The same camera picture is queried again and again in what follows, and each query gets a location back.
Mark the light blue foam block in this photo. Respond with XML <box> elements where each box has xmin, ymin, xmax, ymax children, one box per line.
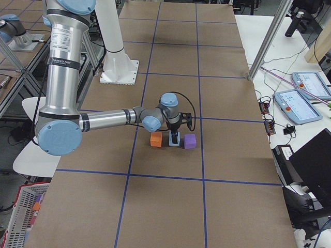
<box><xmin>169</xmin><ymin>131</ymin><xmax>180</xmax><ymax>146</ymax></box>

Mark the purple foam block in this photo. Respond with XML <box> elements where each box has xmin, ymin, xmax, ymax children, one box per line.
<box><xmin>184</xmin><ymin>134</ymin><xmax>197</xmax><ymax>149</ymax></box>

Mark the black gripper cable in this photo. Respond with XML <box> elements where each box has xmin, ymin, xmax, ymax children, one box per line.
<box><xmin>172</xmin><ymin>91</ymin><xmax>196</xmax><ymax>131</ymax></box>

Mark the far teach pendant tablet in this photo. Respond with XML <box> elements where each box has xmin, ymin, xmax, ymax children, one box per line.
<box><xmin>292</xmin><ymin>72</ymin><xmax>330</xmax><ymax>101</ymax></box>

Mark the orange foam block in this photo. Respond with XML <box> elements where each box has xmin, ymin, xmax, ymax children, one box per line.
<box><xmin>150</xmin><ymin>132</ymin><xmax>162</xmax><ymax>147</ymax></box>

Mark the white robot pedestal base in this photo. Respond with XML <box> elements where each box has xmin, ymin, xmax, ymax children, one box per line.
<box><xmin>95</xmin><ymin>0</ymin><xmax>139</xmax><ymax>85</ymax></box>

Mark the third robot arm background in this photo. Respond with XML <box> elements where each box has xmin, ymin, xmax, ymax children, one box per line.
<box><xmin>1</xmin><ymin>14</ymin><xmax>33</xmax><ymax>48</ymax></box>

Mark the white plastic basket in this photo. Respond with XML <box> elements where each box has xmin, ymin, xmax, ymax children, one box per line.
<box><xmin>1</xmin><ymin>182</ymin><xmax>50</xmax><ymax>247</ymax></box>

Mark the near teach pendant tablet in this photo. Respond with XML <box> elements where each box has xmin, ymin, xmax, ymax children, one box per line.
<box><xmin>274</xmin><ymin>89</ymin><xmax>323</xmax><ymax>125</ymax></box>

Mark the white plastic chair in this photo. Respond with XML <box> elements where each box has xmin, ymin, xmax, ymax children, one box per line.
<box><xmin>13</xmin><ymin>97</ymin><xmax>61</xmax><ymax>178</ymax></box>

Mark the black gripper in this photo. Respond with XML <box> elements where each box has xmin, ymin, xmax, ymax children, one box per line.
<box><xmin>167</xmin><ymin>112</ymin><xmax>193</xmax><ymax>145</ymax></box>

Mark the teach pendant tablet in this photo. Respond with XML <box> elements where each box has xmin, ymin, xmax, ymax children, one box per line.
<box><xmin>274</xmin><ymin>89</ymin><xmax>323</xmax><ymax>125</ymax></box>
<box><xmin>292</xmin><ymin>72</ymin><xmax>330</xmax><ymax>101</ymax></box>

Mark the aluminium frame post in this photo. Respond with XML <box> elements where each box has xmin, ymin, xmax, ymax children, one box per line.
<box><xmin>247</xmin><ymin>0</ymin><xmax>293</xmax><ymax>81</ymax></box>

